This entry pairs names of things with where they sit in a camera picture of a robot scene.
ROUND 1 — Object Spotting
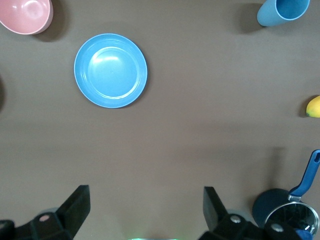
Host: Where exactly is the blue cup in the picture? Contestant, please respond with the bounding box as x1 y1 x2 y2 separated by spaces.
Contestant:
257 0 311 27

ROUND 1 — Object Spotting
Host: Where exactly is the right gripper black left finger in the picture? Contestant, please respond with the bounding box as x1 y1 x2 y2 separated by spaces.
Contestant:
0 184 91 240

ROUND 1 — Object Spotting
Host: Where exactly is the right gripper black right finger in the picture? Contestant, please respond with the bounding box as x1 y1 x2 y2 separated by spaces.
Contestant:
197 186 314 240

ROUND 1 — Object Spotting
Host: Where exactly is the blue-handled steel saucepan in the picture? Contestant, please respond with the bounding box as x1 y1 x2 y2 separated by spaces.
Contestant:
252 149 320 237

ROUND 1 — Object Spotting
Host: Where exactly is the blue plate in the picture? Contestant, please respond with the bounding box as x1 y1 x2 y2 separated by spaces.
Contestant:
73 33 149 109

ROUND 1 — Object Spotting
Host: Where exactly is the pink bowl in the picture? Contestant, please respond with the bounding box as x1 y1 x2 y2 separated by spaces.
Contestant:
0 0 54 35

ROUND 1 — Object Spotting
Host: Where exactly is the yellow fruit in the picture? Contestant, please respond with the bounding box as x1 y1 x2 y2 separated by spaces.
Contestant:
305 95 320 118

